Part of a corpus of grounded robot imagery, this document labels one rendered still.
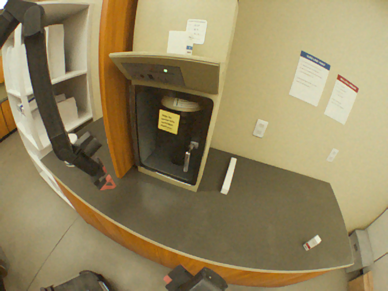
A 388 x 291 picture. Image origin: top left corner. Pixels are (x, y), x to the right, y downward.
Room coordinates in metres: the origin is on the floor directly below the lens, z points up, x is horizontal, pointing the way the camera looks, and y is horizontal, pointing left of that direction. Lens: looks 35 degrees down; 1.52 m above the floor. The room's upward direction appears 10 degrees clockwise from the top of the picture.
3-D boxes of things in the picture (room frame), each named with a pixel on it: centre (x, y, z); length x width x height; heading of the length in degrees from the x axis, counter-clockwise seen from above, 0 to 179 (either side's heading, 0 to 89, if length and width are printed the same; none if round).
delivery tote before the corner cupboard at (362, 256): (0.01, -2.56, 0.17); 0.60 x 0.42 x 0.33; 167
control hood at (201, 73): (0.42, 0.12, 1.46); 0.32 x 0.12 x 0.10; 79
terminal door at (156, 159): (0.47, 0.11, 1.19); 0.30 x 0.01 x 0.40; 78
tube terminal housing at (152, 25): (0.60, 0.08, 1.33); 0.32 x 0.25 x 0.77; 79
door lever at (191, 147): (0.42, 0.01, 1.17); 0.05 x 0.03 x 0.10; 168
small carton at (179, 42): (0.41, 0.08, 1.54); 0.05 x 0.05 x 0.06; 79
